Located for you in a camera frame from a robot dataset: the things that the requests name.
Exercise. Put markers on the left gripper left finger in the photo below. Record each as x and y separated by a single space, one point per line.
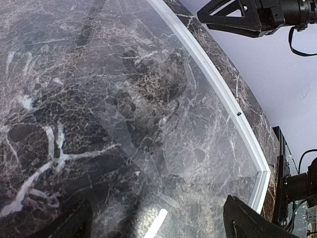
76 222

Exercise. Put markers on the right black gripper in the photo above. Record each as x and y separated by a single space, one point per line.
257 18

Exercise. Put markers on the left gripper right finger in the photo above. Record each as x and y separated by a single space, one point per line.
241 221

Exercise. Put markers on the white picture frame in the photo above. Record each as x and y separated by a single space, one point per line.
223 92

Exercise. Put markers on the clear acrylic sheet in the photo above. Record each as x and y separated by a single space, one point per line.
100 100

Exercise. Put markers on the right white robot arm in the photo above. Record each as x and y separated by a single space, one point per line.
304 185

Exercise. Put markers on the black front rail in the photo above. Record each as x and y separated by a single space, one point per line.
283 207

